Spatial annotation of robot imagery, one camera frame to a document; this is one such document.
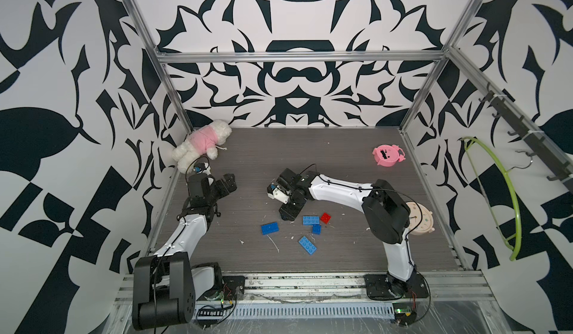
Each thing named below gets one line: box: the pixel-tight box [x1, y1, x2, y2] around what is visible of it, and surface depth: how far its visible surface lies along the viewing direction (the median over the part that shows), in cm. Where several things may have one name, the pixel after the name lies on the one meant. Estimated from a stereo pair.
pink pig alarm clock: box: [372, 144, 406, 168], surface depth 107 cm
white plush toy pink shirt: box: [172, 119, 233, 175], surface depth 107 cm
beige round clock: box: [405, 201, 435, 236], surface depth 89 cm
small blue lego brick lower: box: [311, 223, 322, 235], surface depth 87 cm
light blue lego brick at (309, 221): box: [302, 216, 321, 226], surface depth 90 cm
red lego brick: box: [320, 212, 333, 225], surface depth 90 cm
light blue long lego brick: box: [298, 235, 318, 255], surface depth 84 cm
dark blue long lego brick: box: [261, 221, 280, 235], surface depth 88 cm
